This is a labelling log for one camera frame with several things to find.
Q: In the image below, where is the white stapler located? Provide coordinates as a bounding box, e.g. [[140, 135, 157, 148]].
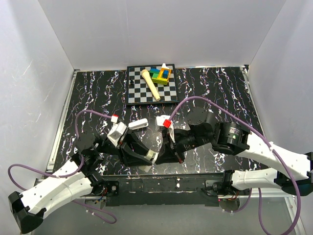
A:
[[128, 118, 149, 130]]

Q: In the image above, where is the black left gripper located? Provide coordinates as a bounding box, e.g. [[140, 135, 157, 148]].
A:
[[98, 129, 156, 166]]

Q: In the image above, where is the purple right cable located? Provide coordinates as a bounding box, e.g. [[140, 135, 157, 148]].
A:
[[168, 96, 302, 235]]

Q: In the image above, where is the white chess piece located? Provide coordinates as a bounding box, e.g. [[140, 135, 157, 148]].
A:
[[161, 63, 169, 69]]

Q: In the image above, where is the black white chessboard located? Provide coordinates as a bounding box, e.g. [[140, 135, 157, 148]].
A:
[[126, 63, 180, 106]]

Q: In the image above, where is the cream wooden rolling pin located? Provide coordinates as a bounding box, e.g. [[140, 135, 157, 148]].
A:
[[141, 70, 160, 101]]

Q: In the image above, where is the yellow green toy block tray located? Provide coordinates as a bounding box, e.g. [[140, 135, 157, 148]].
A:
[[149, 68, 172, 85]]

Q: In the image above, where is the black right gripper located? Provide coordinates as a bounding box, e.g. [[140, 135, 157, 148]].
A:
[[154, 128, 211, 164]]

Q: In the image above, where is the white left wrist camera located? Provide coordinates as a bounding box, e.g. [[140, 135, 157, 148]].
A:
[[107, 115, 127, 147]]

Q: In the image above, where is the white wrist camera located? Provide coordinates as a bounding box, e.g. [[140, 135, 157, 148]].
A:
[[107, 115, 127, 147], [155, 115, 175, 143]]

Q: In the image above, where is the black mounting base plate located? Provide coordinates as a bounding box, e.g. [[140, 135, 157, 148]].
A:
[[103, 170, 237, 207]]

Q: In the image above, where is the purple cable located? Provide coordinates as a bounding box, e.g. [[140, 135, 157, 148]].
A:
[[168, 96, 302, 235], [8, 109, 118, 224]]

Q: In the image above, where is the aluminium rail frame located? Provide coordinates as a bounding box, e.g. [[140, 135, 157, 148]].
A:
[[219, 188, 306, 235]]

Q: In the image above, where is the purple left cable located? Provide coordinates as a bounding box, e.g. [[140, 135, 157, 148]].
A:
[[8, 109, 118, 224]]

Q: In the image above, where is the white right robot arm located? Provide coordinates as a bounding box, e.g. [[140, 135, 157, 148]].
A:
[[155, 107, 313, 196]]

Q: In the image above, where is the red white staple box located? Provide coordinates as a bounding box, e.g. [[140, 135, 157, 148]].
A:
[[138, 150, 158, 172]]

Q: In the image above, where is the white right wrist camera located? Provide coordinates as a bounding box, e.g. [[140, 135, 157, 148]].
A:
[[155, 115, 175, 143]]

